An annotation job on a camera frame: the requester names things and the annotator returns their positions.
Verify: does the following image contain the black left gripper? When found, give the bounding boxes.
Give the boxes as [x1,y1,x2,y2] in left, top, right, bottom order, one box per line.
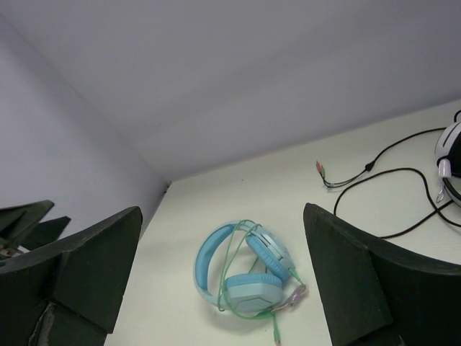
[1,200,71,260]

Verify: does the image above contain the green headphone cable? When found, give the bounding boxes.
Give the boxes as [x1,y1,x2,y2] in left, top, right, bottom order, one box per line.
[215,218,310,343]

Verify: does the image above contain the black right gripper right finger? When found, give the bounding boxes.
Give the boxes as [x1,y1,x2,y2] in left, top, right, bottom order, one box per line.
[303,203,460,345]

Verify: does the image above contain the white black headphones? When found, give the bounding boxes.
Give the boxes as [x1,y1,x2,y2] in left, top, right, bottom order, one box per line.
[434,110,460,206]

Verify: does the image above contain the light blue headphones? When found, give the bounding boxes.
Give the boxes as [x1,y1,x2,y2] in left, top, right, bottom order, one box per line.
[193,220,295,314]

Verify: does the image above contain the black headphone cable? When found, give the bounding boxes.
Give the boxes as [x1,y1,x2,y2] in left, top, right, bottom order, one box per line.
[315,128,461,239]

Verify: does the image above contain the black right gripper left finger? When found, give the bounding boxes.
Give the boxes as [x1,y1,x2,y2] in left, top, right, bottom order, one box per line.
[1,206,143,345]

